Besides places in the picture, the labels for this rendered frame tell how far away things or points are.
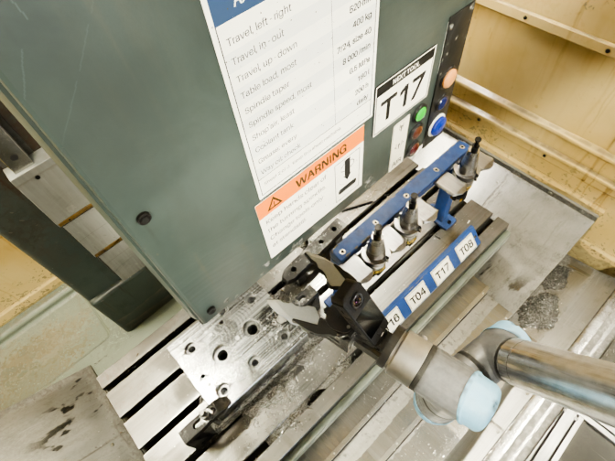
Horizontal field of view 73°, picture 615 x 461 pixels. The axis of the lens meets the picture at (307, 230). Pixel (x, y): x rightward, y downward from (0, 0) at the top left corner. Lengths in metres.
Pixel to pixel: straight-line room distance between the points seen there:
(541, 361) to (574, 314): 0.96
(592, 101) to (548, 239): 0.45
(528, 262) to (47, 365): 1.73
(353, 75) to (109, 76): 0.23
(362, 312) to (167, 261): 0.32
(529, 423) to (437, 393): 0.71
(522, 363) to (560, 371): 0.07
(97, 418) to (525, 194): 1.60
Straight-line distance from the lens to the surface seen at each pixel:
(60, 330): 1.87
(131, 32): 0.27
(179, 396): 1.23
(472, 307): 1.47
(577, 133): 1.46
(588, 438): 2.05
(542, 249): 1.58
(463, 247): 1.31
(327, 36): 0.37
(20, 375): 1.89
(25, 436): 1.63
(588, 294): 1.71
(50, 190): 1.10
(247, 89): 0.33
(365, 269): 0.92
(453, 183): 1.08
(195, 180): 0.34
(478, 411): 0.65
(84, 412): 1.62
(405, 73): 0.49
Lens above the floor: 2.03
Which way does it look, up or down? 57 degrees down
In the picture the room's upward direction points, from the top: 9 degrees counter-clockwise
